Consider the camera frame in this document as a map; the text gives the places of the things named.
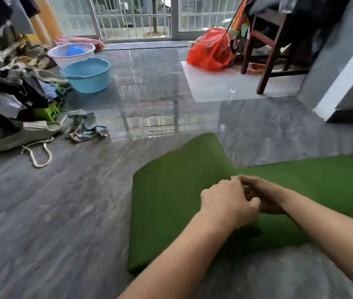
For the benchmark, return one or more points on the person's right hand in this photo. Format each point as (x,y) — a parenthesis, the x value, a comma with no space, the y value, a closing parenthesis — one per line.
(271,197)

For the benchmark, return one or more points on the person's left hand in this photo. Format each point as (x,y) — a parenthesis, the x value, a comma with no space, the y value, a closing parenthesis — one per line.
(226,205)

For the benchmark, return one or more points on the person's right fingers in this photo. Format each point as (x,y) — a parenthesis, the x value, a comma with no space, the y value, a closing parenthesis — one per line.
(251,183)

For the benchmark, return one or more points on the person's left thumb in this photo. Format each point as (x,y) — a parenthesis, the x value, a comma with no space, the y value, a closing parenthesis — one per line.
(254,206)

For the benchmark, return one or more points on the green cloth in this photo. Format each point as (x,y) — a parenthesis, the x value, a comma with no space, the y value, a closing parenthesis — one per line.
(170,202)

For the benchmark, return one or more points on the person's left forearm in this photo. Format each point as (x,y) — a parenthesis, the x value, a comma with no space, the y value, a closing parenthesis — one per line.
(182,261)

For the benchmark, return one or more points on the person's right forearm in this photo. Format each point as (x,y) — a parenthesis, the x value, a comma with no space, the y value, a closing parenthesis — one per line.
(335,233)

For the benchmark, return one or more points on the white floor mat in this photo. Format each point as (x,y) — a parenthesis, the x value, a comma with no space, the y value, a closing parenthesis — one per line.
(226,84)

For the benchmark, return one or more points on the red plastic bag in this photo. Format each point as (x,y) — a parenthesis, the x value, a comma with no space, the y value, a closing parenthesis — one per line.
(209,49)

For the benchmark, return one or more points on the dark red wooden chair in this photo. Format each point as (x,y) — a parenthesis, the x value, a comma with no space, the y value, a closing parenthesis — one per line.
(265,40)

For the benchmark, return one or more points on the dark clothes on chair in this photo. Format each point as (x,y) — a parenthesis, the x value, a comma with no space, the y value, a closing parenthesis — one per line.
(291,15)

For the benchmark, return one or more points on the crumpled patterned cloth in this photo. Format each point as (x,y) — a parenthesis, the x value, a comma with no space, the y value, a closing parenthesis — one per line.
(84,126)

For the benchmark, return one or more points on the blue plastic basin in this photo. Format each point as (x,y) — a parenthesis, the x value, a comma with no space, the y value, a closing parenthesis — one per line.
(86,76)

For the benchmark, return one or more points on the white metal window grille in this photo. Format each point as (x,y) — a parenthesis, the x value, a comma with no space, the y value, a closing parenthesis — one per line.
(133,15)

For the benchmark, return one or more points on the green printed bag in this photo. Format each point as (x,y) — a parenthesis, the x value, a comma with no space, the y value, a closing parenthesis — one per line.
(50,110)

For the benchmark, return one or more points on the blue item in basin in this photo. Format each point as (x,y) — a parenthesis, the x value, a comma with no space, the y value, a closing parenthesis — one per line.
(74,51)

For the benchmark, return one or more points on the pink plastic basin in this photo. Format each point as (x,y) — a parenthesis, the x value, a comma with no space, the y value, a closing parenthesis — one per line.
(80,40)

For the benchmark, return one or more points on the white plastic basin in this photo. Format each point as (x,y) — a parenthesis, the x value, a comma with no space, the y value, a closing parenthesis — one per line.
(61,57)

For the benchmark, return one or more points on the beige tote bag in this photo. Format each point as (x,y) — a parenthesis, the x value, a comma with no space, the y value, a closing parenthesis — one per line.
(27,132)

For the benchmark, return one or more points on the pile of mixed clothes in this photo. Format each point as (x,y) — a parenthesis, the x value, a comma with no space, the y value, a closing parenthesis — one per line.
(14,80)

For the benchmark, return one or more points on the yellow curtain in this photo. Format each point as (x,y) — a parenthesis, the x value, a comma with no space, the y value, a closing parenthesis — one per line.
(44,20)

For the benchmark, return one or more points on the hanging dark garment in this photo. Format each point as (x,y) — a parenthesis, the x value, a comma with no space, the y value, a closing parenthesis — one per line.
(5,10)

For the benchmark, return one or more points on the sliding glass door frame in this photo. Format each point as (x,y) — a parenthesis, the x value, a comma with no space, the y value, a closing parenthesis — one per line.
(174,17)

